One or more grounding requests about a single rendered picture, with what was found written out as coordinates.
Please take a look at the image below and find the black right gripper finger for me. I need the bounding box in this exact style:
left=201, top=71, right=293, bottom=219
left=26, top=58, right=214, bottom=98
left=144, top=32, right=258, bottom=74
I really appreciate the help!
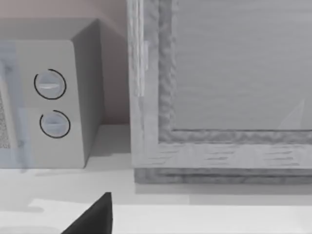
left=60, top=192, right=114, bottom=234

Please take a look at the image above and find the pale microwave knob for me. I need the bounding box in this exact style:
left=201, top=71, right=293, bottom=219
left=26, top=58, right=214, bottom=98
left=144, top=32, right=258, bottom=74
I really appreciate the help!
left=39, top=110, right=71, bottom=139
left=34, top=69, right=67, bottom=100

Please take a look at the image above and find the pale microwave oven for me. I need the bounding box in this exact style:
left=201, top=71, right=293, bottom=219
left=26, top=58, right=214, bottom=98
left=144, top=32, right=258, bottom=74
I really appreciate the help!
left=0, top=18, right=105, bottom=169

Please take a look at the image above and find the pale blue microwave door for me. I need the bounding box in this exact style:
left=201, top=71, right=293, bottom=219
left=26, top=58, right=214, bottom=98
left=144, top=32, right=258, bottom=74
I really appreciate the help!
left=0, top=43, right=33, bottom=171

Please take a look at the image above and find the grey wooden cabinet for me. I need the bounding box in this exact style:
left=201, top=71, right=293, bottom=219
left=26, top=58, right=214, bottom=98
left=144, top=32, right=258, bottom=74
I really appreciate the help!
left=126, top=0, right=312, bottom=185

